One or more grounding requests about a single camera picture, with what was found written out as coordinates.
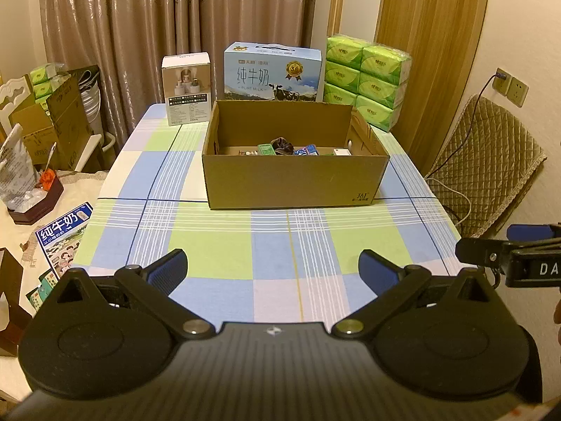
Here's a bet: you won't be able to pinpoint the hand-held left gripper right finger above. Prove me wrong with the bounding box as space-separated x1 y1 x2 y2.
331 249 496 340

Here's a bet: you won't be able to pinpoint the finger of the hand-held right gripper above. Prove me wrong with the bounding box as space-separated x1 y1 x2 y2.
507 223 561 241
456 238 561 268

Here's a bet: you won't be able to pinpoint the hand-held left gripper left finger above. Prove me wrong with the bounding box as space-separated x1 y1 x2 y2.
55 248 215 340

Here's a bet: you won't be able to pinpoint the cardboard box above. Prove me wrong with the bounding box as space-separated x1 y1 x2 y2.
202 99 391 210

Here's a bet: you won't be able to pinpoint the plaid tablecloth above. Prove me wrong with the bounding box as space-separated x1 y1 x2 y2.
72 104 483 323

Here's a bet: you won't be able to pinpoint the chair with quilted cover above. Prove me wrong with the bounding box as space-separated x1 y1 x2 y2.
423 94 548 240

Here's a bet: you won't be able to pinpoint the blue milk leaflet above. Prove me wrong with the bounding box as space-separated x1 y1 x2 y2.
35 202 95 281

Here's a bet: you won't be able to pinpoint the white stool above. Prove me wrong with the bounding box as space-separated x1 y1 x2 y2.
74 134 118 172

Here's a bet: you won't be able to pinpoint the dark brown tray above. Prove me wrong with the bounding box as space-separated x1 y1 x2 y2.
8 179 66 224

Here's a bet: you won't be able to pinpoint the brown wooden box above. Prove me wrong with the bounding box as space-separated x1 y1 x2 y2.
0 248 33 356

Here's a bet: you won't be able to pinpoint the white product box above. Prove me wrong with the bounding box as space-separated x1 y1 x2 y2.
161 52 212 127

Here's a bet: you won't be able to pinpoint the large cardboard carton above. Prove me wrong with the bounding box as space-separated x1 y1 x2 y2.
46 65 95 172

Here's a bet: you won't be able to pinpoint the stack of steel bowls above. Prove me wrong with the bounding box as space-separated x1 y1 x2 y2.
79 70 103 136

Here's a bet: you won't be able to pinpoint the small cardboard carton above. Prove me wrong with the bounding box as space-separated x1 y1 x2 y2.
9 105 53 172

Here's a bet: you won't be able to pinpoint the stack of green tissue packs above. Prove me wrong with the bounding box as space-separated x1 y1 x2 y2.
322 34 413 133

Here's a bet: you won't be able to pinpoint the crumpled white plastic bag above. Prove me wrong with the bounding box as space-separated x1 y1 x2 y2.
0 123 36 209

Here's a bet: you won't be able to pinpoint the wooden wardrobe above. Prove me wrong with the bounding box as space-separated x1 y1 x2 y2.
374 0 494 165

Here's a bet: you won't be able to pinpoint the blue milk carton box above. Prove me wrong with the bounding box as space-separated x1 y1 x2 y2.
223 41 324 102

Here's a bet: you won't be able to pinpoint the loose green tissue packs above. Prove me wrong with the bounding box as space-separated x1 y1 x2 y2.
28 64 62 112

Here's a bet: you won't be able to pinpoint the white carved chair back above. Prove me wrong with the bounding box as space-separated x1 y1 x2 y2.
0 74 33 141

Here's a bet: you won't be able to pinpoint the beige curtain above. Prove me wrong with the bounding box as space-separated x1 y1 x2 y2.
39 0 320 141

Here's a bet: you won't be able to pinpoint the pale wooden slat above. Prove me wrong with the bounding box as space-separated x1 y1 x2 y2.
330 0 345 38

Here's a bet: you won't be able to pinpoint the white cable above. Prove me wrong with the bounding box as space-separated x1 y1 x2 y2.
423 178 472 224

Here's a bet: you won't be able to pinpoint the beige wall socket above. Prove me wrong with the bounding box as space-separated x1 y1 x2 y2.
493 68 513 96
511 76 529 108

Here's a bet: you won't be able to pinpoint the dark charger cable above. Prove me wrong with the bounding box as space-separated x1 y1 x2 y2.
456 72 505 224

